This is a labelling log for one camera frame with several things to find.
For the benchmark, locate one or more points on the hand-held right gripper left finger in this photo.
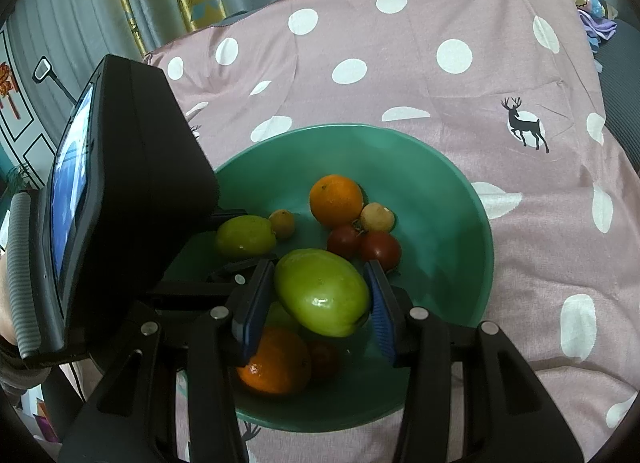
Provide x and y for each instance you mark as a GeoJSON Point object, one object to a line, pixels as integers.
{"type": "Point", "coordinates": [257, 308]}

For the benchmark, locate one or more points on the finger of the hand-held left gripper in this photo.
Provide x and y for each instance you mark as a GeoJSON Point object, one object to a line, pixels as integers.
{"type": "Point", "coordinates": [227, 214]}
{"type": "Point", "coordinates": [225, 278]}

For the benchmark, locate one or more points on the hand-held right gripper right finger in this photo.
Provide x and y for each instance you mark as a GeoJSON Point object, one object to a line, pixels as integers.
{"type": "Point", "coordinates": [380, 313]}

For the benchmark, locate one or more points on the tan longan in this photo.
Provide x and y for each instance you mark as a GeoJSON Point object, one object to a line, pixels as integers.
{"type": "Point", "coordinates": [377, 217]}
{"type": "Point", "coordinates": [282, 223]}

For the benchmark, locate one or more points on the orange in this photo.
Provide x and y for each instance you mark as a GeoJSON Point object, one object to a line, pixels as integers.
{"type": "Point", "coordinates": [277, 363]}
{"type": "Point", "coordinates": [336, 200]}

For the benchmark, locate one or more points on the red cherry tomato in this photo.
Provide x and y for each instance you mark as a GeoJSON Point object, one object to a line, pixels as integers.
{"type": "Point", "coordinates": [382, 249]}
{"type": "Point", "coordinates": [344, 240]}
{"type": "Point", "coordinates": [324, 358]}

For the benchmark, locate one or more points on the green plastic bowl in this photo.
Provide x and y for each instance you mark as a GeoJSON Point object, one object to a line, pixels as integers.
{"type": "Point", "coordinates": [425, 193]}

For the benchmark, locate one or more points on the person's left forearm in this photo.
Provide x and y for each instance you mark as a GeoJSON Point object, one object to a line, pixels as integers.
{"type": "Point", "coordinates": [15, 373]}

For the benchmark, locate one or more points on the person's left hand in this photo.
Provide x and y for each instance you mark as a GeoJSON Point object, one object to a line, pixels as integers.
{"type": "Point", "coordinates": [5, 303]}

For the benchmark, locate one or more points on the black upright vacuum cleaner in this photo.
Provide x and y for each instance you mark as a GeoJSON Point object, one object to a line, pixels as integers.
{"type": "Point", "coordinates": [42, 70]}

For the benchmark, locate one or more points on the gold curtain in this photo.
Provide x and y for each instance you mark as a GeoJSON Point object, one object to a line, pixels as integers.
{"type": "Point", "coordinates": [140, 3]}

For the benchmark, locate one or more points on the pink polka dot blanket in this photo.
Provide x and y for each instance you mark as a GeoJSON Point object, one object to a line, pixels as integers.
{"type": "Point", "coordinates": [400, 68]}

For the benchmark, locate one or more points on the grey-blue sofa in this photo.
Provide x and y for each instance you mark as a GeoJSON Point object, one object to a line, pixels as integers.
{"type": "Point", "coordinates": [622, 93]}

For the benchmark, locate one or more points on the purple patterned cloth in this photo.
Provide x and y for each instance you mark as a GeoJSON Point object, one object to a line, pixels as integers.
{"type": "Point", "coordinates": [597, 23]}

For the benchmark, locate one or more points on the red knot wall decoration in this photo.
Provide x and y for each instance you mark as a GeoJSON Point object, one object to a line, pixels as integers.
{"type": "Point", "coordinates": [7, 85]}

